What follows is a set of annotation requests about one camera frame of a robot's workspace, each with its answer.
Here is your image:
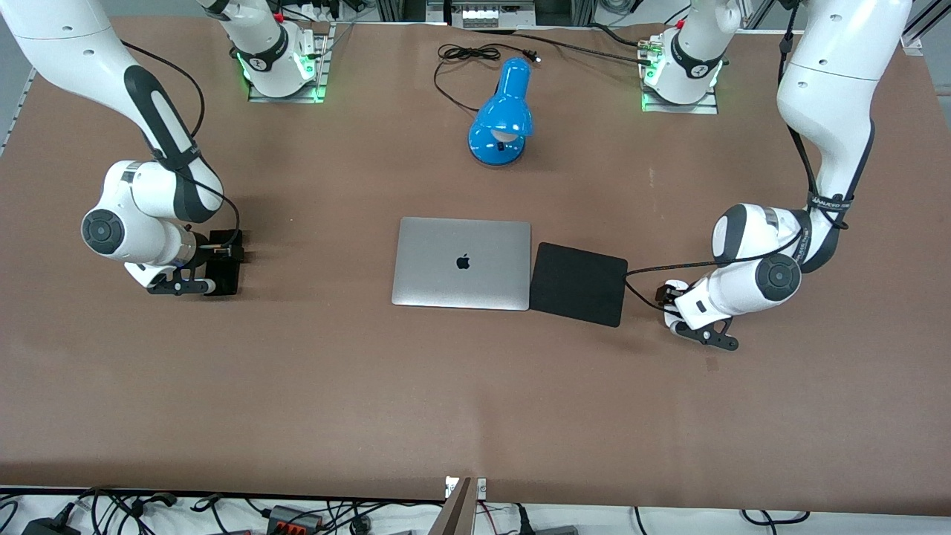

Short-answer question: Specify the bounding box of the blue desk lamp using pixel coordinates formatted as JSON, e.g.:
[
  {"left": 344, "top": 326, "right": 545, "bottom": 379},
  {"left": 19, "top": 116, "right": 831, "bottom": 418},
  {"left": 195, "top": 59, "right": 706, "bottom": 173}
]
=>
[{"left": 467, "top": 57, "right": 535, "bottom": 168}]

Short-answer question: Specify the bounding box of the black cable to arm base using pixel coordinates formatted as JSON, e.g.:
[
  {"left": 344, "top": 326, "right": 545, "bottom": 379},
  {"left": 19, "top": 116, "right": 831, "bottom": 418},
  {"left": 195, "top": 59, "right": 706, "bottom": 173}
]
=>
[{"left": 475, "top": 28, "right": 655, "bottom": 66}]

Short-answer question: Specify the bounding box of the white power strip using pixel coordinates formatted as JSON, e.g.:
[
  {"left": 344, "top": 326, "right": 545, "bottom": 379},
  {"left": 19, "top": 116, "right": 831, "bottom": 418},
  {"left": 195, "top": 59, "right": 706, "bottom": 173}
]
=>
[{"left": 451, "top": 4, "right": 536, "bottom": 29}]

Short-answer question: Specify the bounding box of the aluminium frame rail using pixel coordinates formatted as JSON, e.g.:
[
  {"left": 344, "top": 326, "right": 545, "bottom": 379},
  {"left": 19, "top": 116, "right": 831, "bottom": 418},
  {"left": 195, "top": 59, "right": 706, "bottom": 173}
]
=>
[
  {"left": 901, "top": 0, "right": 951, "bottom": 56},
  {"left": 2, "top": 67, "right": 37, "bottom": 155}
]

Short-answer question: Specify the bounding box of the black power adapter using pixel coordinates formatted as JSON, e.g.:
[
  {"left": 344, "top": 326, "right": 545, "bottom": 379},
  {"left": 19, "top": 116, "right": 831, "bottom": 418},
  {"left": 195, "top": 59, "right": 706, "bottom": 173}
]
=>
[{"left": 22, "top": 516, "right": 81, "bottom": 535}]

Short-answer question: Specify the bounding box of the silver laptop with apple logo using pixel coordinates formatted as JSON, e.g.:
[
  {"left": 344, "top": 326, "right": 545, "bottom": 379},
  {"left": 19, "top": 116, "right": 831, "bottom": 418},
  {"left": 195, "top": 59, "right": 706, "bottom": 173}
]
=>
[{"left": 392, "top": 216, "right": 533, "bottom": 311}]

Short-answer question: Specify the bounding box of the black mouse pad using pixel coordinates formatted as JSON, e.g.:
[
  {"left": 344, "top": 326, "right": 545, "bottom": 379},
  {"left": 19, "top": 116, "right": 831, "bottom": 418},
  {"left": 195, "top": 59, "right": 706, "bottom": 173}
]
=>
[{"left": 528, "top": 241, "right": 629, "bottom": 328}]

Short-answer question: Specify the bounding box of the white computer mouse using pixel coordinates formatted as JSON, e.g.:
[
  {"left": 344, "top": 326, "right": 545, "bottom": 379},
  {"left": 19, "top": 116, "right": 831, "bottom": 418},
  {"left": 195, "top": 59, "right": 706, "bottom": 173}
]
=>
[{"left": 663, "top": 279, "right": 692, "bottom": 333}]

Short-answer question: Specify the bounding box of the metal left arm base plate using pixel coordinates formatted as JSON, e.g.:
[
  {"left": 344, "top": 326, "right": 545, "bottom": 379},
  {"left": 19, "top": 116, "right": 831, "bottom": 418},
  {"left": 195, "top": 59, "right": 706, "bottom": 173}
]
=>
[{"left": 641, "top": 33, "right": 719, "bottom": 114}]

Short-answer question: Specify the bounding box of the black smartphone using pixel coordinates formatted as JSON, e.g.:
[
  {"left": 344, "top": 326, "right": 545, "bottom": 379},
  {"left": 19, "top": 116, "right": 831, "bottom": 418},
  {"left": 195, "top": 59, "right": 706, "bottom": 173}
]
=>
[{"left": 204, "top": 256, "right": 243, "bottom": 296}]

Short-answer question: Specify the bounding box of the black box with red connectors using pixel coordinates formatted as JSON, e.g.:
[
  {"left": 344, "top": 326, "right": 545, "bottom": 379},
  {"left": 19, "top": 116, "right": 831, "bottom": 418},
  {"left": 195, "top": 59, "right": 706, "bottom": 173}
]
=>
[{"left": 267, "top": 505, "right": 324, "bottom": 534}]

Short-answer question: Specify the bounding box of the brown camera stand post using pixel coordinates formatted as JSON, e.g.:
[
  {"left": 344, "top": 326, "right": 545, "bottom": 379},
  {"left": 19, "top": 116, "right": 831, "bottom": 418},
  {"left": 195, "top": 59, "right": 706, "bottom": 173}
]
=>
[{"left": 438, "top": 477, "right": 476, "bottom": 535}]

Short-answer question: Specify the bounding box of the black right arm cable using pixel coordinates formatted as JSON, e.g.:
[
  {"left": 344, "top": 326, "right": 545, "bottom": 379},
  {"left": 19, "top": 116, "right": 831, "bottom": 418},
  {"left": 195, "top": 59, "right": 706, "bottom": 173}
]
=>
[{"left": 121, "top": 41, "right": 243, "bottom": 250}]

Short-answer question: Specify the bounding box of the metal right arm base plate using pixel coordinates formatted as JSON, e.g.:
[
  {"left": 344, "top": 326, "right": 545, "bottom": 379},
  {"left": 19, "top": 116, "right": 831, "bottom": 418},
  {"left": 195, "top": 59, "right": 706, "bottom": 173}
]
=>
[{"left": 247, "top": 22, "right": 329, "bottom": 103}]

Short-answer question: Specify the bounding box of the black lamp power cable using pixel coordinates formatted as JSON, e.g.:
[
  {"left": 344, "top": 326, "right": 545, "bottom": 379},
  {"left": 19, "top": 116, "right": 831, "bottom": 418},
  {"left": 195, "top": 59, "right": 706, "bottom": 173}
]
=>
[{"left": 433, "top": 43, "right": 541, "bottom": 114}]

